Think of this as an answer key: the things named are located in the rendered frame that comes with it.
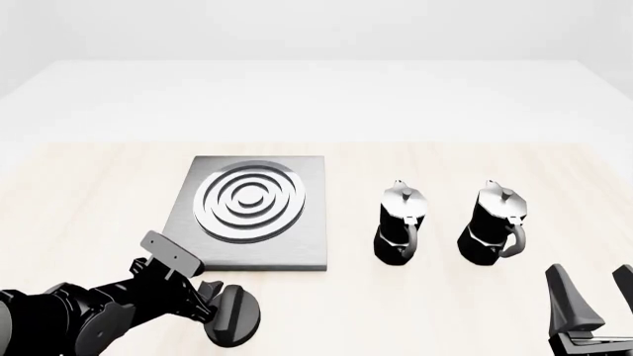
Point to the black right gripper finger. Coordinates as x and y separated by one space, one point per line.
569 304
625 280

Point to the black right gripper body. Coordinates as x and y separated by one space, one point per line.
598 345

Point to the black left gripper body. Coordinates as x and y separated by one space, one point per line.
195 306

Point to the round black stove knob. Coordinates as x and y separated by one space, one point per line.
237 319

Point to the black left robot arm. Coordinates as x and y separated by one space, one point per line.
89 319

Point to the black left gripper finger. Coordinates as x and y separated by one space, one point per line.
211 290

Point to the black moka pot silver lid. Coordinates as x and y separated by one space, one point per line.
477 237
390 237

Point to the silver-grey stove plate with rings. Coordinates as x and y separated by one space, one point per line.
306 244

